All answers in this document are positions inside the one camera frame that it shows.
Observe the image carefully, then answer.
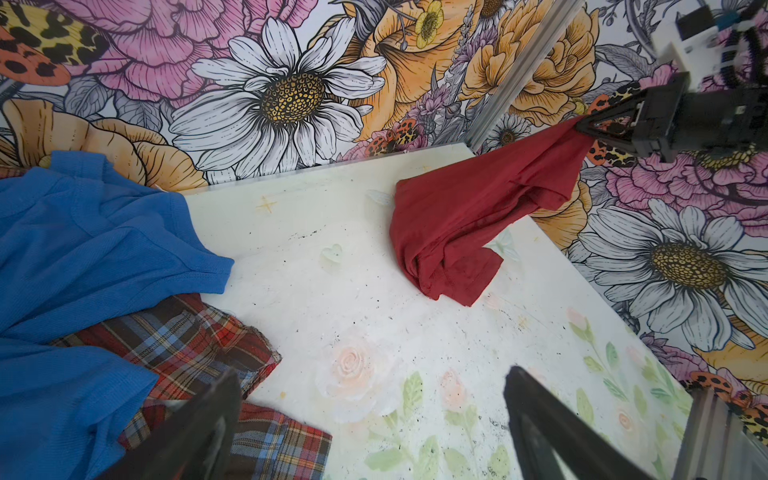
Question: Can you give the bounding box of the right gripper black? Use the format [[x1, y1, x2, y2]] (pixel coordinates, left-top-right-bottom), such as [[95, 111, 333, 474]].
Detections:
[[575, 73, 767, 161]]

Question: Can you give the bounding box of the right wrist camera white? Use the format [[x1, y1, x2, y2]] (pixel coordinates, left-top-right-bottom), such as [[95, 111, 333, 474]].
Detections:
[[650, 0, 768, 91]]

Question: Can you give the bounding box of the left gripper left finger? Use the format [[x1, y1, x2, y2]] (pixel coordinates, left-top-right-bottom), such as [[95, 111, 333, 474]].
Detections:
[[100, 369, 242, 479]]

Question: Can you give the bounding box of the aluminium front rail frame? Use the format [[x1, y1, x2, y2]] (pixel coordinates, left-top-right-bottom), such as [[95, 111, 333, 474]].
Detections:
[[673, 389, 767, 480]]

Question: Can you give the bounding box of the plaid red cloth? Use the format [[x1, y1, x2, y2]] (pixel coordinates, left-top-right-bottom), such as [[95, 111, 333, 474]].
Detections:
[[53, 294, 332, 479]]

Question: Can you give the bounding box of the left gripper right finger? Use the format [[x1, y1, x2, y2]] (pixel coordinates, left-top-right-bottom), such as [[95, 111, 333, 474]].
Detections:
[[504, 366, 649, 479]]

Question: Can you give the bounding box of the dark red cloth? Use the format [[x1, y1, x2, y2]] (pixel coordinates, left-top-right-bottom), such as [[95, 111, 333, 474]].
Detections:
[[389, 119, 594, 306]]

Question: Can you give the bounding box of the blue cloth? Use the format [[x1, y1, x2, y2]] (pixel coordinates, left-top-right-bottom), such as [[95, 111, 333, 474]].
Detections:
[[1, 151, 234, 479]]

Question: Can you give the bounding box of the right corner aluminium post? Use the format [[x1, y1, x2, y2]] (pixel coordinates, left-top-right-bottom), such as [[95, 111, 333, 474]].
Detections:
[[464, 0, 586, 153]]

